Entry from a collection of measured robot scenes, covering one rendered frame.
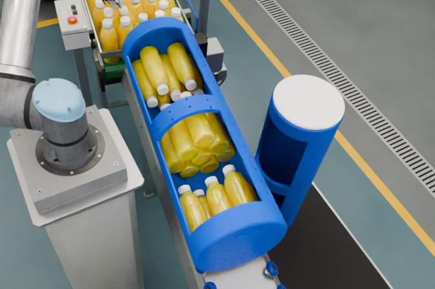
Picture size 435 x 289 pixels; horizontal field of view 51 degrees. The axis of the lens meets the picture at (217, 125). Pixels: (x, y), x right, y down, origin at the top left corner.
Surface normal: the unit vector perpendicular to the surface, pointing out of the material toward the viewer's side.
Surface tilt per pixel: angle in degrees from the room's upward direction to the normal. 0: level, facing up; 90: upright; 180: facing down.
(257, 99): 0
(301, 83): 0
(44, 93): 9
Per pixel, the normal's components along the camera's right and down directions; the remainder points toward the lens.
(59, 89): 0.24, -0.60
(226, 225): -0.29, -0.48
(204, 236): -0.68, -0.21
